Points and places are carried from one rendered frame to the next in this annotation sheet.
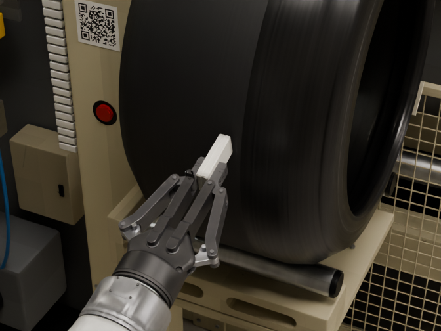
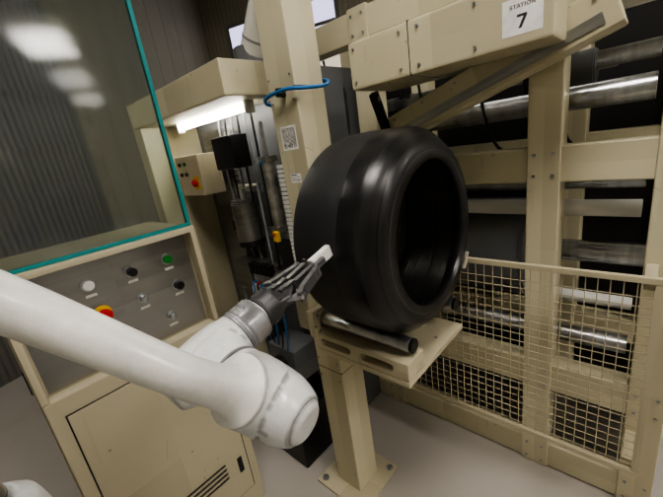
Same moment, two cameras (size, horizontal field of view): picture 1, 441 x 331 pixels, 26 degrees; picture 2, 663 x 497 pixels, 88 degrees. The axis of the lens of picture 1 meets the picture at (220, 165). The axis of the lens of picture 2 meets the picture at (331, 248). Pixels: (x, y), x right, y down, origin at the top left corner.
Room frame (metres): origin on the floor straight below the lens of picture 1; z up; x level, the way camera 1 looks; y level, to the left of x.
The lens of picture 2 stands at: (0.22, -0.28, 1.47)
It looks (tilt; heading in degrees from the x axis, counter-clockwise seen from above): 17 degrees down; 19
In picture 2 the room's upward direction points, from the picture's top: 9 degrees counter-clockwise
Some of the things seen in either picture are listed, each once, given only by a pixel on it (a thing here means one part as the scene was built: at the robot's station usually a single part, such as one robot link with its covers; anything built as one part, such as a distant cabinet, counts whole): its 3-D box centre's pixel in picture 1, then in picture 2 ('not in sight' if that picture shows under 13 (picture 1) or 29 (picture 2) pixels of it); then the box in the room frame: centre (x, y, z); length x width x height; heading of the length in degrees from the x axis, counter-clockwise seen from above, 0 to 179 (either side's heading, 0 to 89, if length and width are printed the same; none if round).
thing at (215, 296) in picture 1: (231, 282); (366, 347); (1.15, -0.02, 0.83); 0.36 x 0.09 x 0.06; 65
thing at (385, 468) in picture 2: not in sight; (357, 472); (1.37, 0.16, 0.01); 0.27 x 0.27 x 0.02; 65
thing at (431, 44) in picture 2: not in sight; (449, 44); (1.49, -0.32, 1.71); 0.61 x 0.25 x 0.15; 65
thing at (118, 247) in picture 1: (174, 176); (348, 301); (1.35, 0.08, 0.90); 0.40 x 0.03 x 0.10; 155
